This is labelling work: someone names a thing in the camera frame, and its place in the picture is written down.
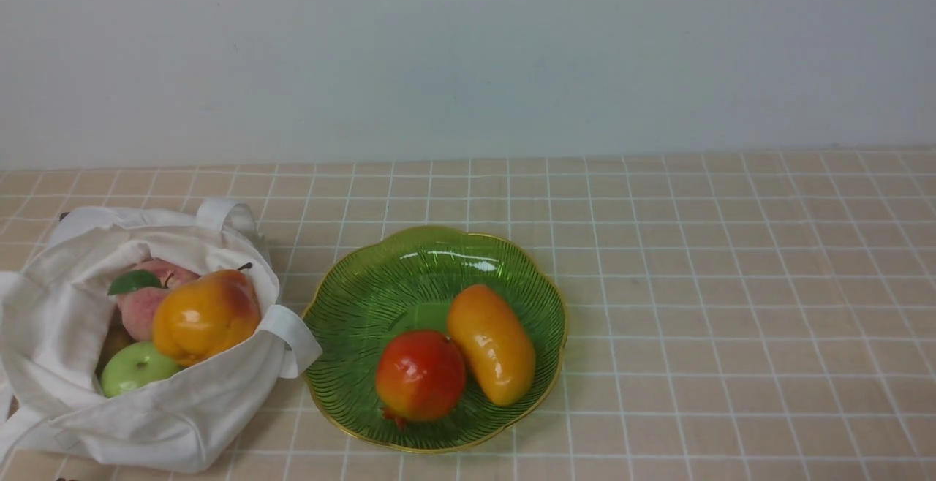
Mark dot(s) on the green apple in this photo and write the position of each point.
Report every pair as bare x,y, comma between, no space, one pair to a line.
134,367

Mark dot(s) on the red pomegranate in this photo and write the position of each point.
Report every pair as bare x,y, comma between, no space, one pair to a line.
421,376

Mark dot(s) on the green glass leaf plate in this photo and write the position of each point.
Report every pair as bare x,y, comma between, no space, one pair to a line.
406,282

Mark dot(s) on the brown fruit in bag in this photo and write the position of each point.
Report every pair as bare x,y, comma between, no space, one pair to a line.
117,338

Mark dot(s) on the orange yellow mango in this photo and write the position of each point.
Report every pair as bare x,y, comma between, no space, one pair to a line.
494,343

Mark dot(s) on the pink peach with leaf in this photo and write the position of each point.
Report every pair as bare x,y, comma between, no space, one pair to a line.
140,291

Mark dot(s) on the white cloth tote bag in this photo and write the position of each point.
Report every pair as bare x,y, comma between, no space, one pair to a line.
55,318

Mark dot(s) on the yellow orange pear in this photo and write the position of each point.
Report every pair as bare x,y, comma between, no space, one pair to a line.
207,316

